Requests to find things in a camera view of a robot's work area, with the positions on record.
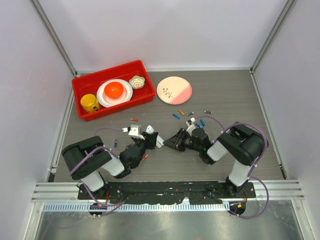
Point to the white remote control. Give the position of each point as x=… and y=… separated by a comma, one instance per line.
x=159, y=140

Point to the white paper plate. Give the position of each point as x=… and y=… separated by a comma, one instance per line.
x=108, y=102

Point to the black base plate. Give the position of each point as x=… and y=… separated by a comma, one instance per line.
x=170, y=192

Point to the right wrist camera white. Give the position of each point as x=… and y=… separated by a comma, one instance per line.
x=190, y=125

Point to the yellow mug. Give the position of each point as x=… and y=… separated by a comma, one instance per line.
x=89, y=103

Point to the pink beige plate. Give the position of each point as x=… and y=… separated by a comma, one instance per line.
x=174, y=90

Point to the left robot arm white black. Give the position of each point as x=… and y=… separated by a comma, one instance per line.
x=86, y=157

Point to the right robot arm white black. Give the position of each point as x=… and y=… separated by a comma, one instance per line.
x=244, y=142

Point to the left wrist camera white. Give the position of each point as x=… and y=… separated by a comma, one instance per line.
x=133, y=131

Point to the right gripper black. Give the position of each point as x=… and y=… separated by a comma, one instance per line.
x=176, y=141

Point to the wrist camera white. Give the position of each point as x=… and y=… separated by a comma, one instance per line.
x=190, y=125
x=133, y=131

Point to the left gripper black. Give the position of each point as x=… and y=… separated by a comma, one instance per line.
x=150, y=140

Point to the small patterned flower bowl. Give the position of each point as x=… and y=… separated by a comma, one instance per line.
x=137, y=82

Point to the slotted cable duct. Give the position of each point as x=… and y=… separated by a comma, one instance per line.
x=92, y=207

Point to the red plastic bin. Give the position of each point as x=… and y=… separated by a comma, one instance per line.
x=89, y=84

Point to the orange bowl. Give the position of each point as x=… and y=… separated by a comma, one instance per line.
x=113, y=89

